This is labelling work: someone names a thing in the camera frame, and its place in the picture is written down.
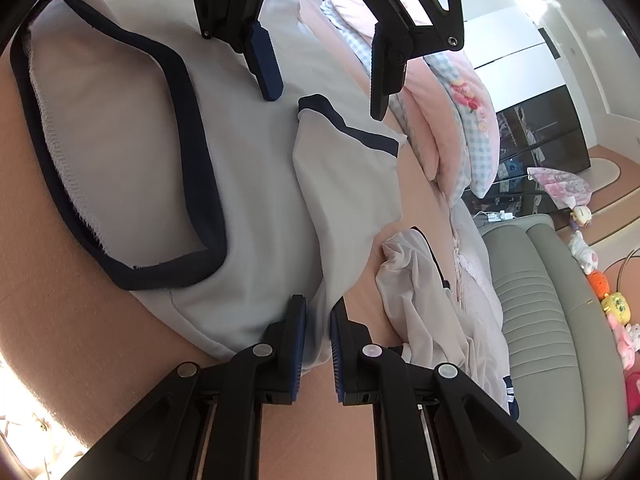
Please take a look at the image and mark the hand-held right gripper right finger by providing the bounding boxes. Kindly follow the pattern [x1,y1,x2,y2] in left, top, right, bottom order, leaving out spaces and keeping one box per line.
[329,296,576,480]

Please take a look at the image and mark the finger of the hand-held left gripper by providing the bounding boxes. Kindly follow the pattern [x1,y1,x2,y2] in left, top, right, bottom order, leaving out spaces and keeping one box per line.
[189,0,284,102]
[327,0,467,122]

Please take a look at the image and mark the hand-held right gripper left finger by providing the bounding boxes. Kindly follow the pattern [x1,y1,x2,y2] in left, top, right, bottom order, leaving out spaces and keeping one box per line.
[62,294,307,480]

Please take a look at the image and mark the white shirt with navy trim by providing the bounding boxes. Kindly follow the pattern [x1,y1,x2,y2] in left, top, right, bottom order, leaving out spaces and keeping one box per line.
[375,226,522,418]

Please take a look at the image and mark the white dress with navy trim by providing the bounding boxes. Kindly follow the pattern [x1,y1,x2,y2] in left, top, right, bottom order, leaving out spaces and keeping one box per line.
[10,0,408,361]

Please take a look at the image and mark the folded pink checked quilt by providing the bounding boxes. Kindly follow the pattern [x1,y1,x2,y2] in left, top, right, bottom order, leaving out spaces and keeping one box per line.
[320,0,501,200]

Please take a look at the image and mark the white wardrobe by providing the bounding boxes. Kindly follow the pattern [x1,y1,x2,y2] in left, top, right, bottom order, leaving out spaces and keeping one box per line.
[415,0,563,111]

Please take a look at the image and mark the black glass cabinet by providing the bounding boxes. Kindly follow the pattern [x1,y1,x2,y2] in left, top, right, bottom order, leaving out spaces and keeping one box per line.
[492,85,593,216]

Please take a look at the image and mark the pink printed cloth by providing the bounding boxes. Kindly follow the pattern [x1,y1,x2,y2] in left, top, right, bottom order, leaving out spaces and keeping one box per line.
[526,166,593,208]

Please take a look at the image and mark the grey-green padded headboard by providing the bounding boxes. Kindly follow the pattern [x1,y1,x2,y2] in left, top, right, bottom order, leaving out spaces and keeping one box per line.
[480,212,631,461]

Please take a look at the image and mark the pink bed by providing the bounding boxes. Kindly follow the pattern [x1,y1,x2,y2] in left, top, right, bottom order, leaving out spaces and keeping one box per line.
[0,0,506,480]

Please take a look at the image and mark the yellow and purple plush toy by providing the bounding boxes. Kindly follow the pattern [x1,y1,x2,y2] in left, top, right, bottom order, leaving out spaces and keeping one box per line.
[570,205,596,229]

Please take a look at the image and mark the white plush toy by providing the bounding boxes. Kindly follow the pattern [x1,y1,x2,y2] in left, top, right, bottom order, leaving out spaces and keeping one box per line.
[567,230,599,273]

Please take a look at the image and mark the orange plush toy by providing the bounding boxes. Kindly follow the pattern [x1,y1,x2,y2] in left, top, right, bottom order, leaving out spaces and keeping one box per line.
[587,270,612,301]

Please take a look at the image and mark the pink plush toy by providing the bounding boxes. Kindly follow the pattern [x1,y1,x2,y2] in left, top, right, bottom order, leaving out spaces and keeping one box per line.
[607,322,640,368]

